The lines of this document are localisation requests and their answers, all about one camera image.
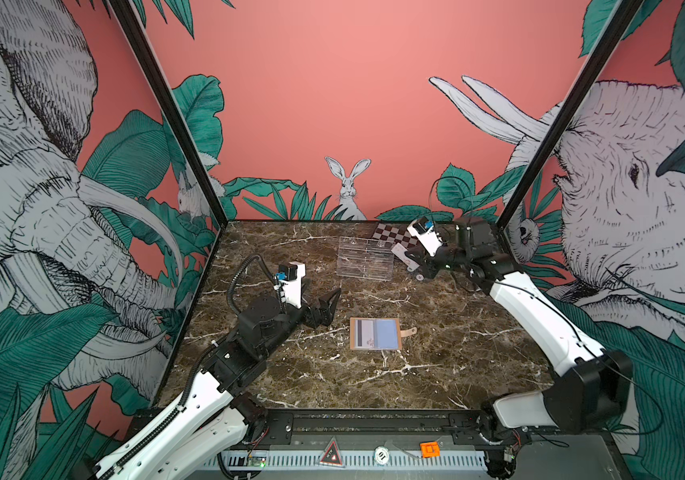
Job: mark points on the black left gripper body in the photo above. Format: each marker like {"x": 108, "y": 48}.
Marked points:
{"x": 307, "y": 316}

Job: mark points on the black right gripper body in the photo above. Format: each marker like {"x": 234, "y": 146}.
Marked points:
{"x": 449, "y": 260}

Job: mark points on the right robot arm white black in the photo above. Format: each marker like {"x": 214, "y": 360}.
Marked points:
{"x": 591, "y": 384}

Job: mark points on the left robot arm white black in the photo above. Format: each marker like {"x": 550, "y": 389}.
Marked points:
{"x": 214, "y": 413}

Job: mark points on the folded checkered chess board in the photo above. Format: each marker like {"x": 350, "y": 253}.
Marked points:
{"x": 394, "y": 234}

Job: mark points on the clear acrylic organizer box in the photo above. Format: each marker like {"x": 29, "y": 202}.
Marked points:
{"x": 364, "y": 258}

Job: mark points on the red warning triangle sticker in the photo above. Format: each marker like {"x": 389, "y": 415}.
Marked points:
{"x": 332, "y": 457}

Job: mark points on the white round button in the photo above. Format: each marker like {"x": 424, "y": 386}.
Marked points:
{"x": 381, "y": 455}

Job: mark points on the orange tag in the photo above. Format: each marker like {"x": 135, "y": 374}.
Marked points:
{"x": 430, "y": 449}

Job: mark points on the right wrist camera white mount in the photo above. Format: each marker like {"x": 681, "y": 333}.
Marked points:
{"x": 424, "y": 231}

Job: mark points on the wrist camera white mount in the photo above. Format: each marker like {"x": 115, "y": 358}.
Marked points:
{"x": 424, "y": 231}
{"x": 290, "y": 277}

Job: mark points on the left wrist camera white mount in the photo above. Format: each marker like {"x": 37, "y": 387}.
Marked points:
{"x": 290, "y": 277}

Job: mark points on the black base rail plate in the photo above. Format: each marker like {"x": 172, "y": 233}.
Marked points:
{"x": 269, "y": 426}

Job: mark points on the right black frame post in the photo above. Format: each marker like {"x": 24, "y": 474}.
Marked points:
{"x": 610, "y": 36}

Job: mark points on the black frame post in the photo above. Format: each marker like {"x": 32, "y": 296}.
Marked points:
{"x": 610, "y": 36}
{"x": 127, "y": 17}

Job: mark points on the left black frame post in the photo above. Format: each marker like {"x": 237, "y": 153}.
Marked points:
{"x": 127, "y": 17}

